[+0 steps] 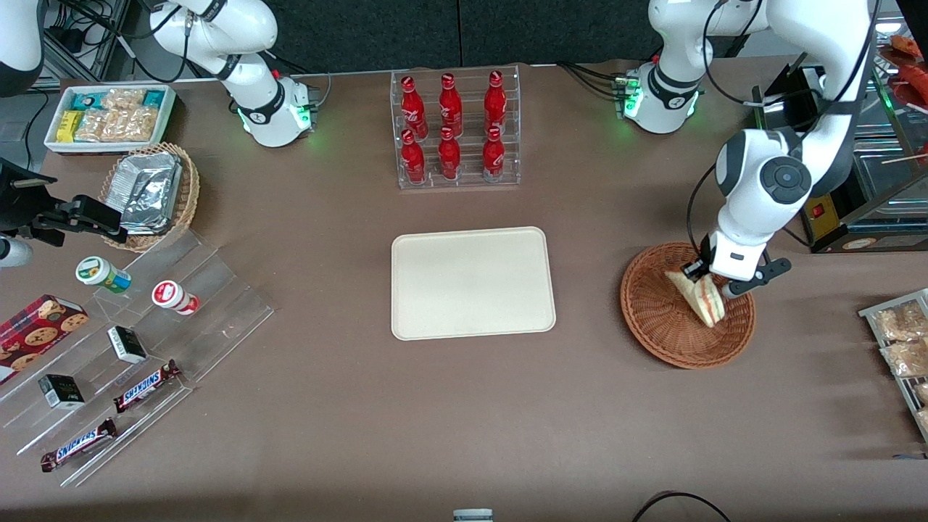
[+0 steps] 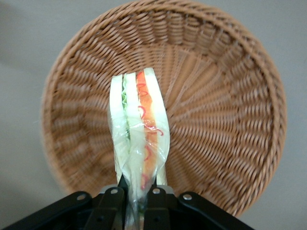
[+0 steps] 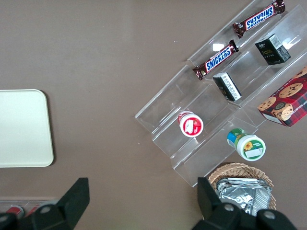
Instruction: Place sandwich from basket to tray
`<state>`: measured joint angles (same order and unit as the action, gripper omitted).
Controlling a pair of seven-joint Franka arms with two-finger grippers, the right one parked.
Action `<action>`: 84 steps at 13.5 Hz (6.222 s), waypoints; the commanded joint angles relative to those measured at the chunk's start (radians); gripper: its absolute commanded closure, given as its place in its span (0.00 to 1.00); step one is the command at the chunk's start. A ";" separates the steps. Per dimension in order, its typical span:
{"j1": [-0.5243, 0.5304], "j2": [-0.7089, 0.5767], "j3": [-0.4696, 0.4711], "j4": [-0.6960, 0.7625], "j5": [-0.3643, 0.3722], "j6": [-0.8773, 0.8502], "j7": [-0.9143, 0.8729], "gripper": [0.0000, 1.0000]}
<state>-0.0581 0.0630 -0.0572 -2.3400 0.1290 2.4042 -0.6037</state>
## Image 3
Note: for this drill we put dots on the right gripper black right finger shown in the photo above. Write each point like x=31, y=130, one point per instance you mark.
x=216, y=210

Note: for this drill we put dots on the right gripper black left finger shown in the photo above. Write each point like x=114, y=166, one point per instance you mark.
x=62, y=210

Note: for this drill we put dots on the light tan wicker basket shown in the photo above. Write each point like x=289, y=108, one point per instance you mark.
x=239, y=169

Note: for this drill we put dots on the cream plastic tray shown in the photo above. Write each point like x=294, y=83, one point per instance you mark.
x=24, y=129

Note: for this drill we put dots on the red cola bottle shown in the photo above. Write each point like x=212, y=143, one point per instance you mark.
x=14, y=210
x=36, y=209

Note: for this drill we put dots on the silver foil packet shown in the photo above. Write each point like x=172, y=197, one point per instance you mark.
x=242, y=196

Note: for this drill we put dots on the clear acrylic bottle rack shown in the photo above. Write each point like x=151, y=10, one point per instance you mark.
x=28, y=203

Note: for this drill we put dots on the green lidded snack cup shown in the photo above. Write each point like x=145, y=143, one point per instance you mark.
x=249, y=146

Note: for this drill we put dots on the red lidded snack cup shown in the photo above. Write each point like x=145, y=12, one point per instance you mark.
x=190, y=124

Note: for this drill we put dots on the clear acrylic stepped display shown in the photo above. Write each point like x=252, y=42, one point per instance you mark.
x=168, y=107

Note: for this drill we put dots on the small black box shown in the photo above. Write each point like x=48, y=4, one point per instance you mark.
x=272, y=49
x=226, y=86

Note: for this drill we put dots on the red tartan cookie box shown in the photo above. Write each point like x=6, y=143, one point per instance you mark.
x=287, y=103

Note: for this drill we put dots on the Snickers chocolate bar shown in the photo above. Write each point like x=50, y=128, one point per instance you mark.
x=217, y=60
x=260, y=18

